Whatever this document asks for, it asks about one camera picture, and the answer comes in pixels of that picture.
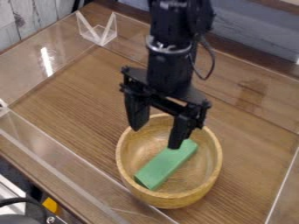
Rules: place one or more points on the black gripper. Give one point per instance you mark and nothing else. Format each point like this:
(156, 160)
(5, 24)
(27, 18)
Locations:
(163, 86)

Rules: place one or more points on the clear acrylic corner bracket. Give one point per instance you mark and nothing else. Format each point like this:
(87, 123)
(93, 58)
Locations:
(99, 34)

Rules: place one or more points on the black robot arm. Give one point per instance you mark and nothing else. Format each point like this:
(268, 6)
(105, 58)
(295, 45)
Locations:
(180, 22)

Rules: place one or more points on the yellow and black device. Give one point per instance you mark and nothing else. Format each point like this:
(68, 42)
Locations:
(56, 214)

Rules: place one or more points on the clear acrylic front wall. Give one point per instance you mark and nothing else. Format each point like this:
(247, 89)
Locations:
(79, 186)

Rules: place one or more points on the green rectangular block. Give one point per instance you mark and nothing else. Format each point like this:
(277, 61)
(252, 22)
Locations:
(164, 164)

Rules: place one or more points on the brown wooden bowl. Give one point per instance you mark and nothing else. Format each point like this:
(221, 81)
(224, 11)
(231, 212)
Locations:
(191, 181)

